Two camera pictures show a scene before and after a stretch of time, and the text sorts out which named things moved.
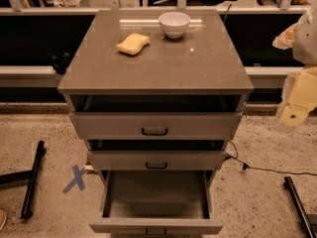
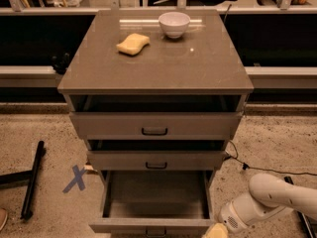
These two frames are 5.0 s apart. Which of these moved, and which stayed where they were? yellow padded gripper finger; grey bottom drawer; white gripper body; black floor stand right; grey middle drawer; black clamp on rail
Moved: yellow padded gripper finger; white gripper body
Stayed: grey middle drawer; grey bottom drawer; black floor stand right; black clamp on rail
